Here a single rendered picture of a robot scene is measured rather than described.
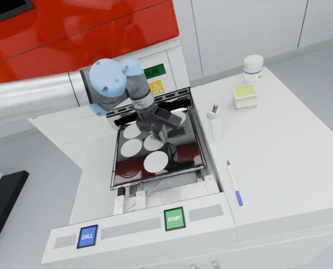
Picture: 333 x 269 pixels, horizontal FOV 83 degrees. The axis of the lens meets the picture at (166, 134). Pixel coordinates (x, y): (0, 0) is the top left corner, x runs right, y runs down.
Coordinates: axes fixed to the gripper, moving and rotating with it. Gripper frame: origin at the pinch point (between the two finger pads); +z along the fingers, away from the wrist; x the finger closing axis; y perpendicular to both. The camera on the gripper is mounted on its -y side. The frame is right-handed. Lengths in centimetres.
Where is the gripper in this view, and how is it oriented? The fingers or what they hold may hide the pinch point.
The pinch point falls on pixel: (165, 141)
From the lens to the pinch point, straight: 78.2
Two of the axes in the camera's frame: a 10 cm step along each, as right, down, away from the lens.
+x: -3.6, 7.4, -5.6
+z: 2.7, 6.6, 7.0
